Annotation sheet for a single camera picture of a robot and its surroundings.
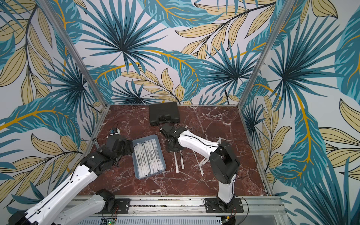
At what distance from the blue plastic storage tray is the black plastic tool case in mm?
119

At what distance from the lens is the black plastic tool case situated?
1.05 m

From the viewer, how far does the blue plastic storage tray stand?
0.86m
